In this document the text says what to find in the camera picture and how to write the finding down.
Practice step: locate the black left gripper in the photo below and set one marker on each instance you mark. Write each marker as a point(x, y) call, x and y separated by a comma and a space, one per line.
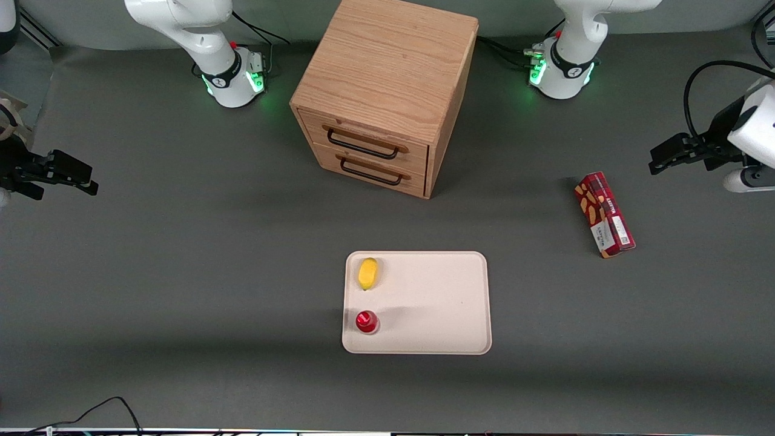
point(718, 131)

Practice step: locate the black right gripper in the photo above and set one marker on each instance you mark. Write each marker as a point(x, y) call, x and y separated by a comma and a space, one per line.
point(11, 162)

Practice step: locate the red tartan cookie box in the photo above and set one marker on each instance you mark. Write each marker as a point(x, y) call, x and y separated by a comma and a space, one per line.
point(605, 215)

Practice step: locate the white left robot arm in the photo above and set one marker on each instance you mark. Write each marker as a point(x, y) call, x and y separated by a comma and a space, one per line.
point(569, 66)

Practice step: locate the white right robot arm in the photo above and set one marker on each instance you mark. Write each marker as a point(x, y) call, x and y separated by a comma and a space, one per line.
point(206, 36)

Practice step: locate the cream plastic tray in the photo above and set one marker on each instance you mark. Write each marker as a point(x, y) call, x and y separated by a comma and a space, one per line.
point(436, 303)

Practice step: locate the wooden drawer front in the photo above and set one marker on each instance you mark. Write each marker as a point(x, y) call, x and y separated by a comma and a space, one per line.
point(315, 130)
point(327, 160)

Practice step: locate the yellow lemon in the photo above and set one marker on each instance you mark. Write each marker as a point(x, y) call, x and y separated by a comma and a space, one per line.
point(367, 274)

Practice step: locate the red soda can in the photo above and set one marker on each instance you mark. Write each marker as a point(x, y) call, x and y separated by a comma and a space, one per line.
point(366, 321)

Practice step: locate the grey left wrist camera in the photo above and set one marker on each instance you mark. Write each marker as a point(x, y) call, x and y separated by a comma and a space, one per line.
point(748, 180)

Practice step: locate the aluminium frame rail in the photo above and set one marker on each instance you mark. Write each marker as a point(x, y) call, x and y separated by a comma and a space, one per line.
point(39, 29)

